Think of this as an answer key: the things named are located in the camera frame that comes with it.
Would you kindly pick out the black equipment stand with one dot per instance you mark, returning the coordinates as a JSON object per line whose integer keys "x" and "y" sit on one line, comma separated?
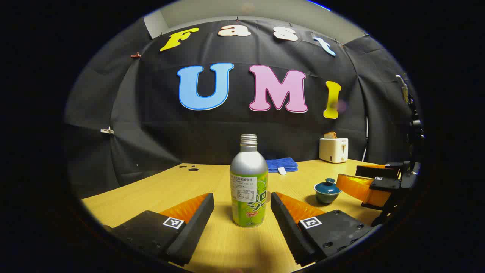
{"x": 415, "y": 121}

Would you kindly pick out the white toaster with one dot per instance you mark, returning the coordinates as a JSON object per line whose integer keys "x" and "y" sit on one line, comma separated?
{"x": 332, "y": 151}

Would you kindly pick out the black backdrop cloth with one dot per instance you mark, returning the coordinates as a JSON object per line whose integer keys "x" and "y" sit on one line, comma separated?
{"x": 151, "y": 132}

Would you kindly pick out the round brown coaster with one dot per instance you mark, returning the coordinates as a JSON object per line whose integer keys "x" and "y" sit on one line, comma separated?
{"x": 269, "y": 197}

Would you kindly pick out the teal white teacup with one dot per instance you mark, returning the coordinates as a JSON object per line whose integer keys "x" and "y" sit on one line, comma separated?
{"x": 327, "y": 198}

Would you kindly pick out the blue folded towel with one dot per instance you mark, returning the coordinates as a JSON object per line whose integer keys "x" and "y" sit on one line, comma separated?
{"x": 280, "y": 164}

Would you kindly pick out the white cloth clip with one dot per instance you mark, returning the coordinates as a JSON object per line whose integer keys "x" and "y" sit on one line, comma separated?
{"x": 107, "y": 131}

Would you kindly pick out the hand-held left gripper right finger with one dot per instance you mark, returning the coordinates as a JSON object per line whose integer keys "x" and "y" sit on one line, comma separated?
{"x": 288, "y": 231}

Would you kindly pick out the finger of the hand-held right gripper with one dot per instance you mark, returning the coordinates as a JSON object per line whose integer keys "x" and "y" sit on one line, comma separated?
{"x": 360, "y": 187}
{"x": 379, "y": 171}

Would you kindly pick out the silver green water bottle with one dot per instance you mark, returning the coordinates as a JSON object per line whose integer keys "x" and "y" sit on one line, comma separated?
{"x": 248, "y": 167}

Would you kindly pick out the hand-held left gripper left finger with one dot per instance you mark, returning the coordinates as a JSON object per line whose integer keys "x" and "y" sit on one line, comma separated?
{"x": 197, "y": 223}

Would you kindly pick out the teal teacup lid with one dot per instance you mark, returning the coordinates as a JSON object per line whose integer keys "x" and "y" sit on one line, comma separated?
{"x": 327, "y": 187}

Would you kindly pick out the toast slice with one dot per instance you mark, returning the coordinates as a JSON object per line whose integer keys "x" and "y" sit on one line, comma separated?
{"x": 330, "y": 135}

